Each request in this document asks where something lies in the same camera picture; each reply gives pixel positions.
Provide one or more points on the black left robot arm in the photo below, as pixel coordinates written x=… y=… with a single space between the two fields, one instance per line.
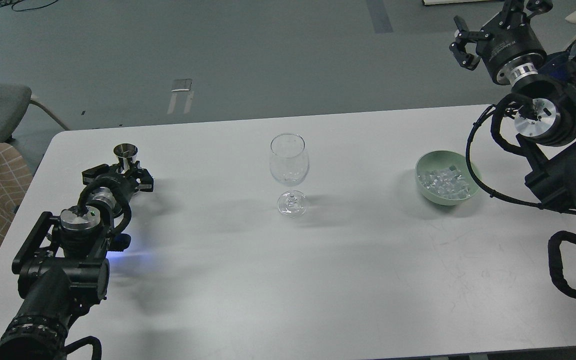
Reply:
x=62 y=266

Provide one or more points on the green bowl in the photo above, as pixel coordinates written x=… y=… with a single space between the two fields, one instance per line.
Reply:
x=439 y=159

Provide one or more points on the steel double jigger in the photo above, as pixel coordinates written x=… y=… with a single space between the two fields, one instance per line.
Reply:
x=126 y=153

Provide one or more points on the clear ice cubes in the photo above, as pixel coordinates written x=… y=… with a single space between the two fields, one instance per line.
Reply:
x=448 y=183

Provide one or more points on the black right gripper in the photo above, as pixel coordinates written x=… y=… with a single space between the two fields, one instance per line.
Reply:
x=510 y=37

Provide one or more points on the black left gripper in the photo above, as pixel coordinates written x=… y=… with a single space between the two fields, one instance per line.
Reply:
x=105 y=183

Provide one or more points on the clear wine glass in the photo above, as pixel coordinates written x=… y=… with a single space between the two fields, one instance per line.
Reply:
x=289 y=164

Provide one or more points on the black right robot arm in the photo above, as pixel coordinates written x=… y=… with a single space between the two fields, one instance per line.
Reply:
x=536 y=120

